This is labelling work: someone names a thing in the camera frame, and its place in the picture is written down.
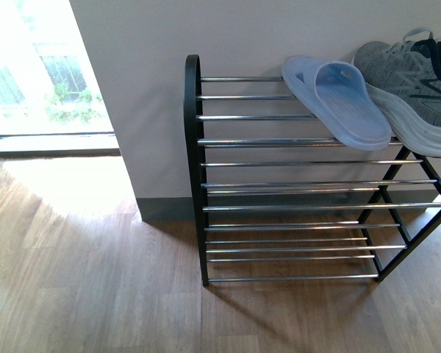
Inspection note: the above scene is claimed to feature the light blue slipper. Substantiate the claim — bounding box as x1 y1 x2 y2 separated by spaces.
282 56 392 151

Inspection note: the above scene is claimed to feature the grey sneaker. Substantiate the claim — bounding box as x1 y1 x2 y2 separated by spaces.
353 27 441 157

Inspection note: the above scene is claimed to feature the black metal shoe rack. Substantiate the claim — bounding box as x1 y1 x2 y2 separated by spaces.
184 54 441 286

